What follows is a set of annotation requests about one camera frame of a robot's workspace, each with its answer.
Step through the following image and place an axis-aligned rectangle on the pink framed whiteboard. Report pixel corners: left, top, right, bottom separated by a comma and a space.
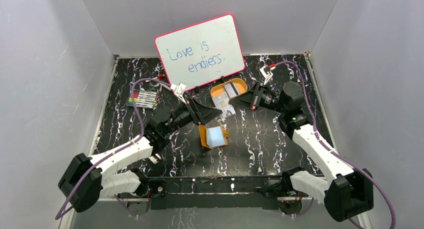
154, 13, 246, 91

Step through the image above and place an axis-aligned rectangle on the small white object on table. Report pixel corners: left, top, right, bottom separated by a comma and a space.
148, 153, 163, 165

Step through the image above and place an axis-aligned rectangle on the silver VIP card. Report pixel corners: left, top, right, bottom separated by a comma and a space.
212, 92, 236, 120

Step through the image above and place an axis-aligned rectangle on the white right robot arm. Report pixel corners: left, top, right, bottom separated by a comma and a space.
229, 81, 374, 222

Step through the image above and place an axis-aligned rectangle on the orange oval tray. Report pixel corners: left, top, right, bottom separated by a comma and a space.
210, 78, 248, 99

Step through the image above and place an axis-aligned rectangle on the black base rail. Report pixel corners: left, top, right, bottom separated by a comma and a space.
117, 176, 314, 218

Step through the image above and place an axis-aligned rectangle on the pack of coloured markers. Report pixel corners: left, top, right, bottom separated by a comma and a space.
126, 90, 159, 110

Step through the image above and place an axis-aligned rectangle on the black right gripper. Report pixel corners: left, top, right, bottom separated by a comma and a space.
228, 81, 287, 114

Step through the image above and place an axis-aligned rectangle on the card with black stripe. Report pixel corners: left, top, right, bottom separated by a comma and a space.
223, 82, 240, 99

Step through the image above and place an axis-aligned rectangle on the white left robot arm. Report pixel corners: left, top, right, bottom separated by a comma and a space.
58, 98, 223, 213

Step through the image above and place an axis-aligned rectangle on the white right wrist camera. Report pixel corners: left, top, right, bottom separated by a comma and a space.
259, 65, 275, 86

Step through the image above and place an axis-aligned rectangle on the orange leather card holder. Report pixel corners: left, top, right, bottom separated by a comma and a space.
198, 125, 230, 149

